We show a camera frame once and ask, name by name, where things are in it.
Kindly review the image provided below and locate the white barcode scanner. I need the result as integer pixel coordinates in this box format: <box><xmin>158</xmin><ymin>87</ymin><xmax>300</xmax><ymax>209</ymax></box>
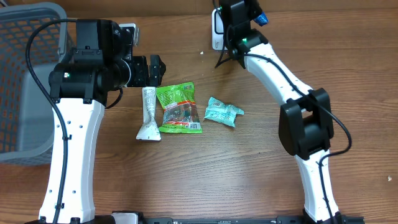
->
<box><xmin>211</xmin><ymin>9</ymin><xmax>224</xmax><ymax>50</ymax></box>

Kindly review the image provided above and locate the teal tissue packet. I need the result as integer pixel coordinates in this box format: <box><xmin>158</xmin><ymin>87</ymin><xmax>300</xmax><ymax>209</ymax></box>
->
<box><xmin>204</xmin><ymin>97</ymin><xmax>244</xmax><ymax>128</ymax></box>

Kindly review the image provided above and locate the green snack bag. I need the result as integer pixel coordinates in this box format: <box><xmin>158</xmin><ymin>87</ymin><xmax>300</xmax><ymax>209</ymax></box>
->
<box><xmin>156</xmin><ymin>82</ymin><xmax>203</xmax><ymax>134</ymax></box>

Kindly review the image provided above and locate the grey plastic basket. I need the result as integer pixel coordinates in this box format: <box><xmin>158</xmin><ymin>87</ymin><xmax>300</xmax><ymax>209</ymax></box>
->
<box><xmin>1</xmin><ymin>2</ymin><xmax>67</xmax><ymax>166</ymax></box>

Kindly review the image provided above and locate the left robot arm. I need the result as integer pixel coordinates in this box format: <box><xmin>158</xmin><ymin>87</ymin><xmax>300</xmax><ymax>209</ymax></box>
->
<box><xmin>37</xmin><ymin>19</ymin><xmax>165</xmax><ymax>224</ymax></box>

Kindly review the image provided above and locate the white tube with gold cap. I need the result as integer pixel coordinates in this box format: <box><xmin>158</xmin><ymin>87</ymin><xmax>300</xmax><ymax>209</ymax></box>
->
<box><xmin>136</xmin><ymin>86</ymin><xmax>161</xmax><ymax>141</ymax></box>

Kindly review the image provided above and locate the blue snack wrapper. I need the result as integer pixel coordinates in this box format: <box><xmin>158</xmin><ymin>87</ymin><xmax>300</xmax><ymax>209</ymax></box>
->
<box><xmin>254</xmin><ymin>12</ymin><xmax>269</xmax><ymax>26</ymax></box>

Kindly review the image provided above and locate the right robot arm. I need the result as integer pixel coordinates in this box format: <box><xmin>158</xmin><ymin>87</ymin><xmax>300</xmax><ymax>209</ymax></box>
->
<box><xmin>216</xmin><ymin>0</ymin><xmax>344</xmax><ymax>223</ymax></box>

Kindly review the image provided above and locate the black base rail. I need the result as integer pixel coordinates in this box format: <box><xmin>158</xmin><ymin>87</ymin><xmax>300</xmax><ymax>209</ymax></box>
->
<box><xmin>90</xmin><ymin>211</ymin><xmax>312</xmax><ymax>224</ymax></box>

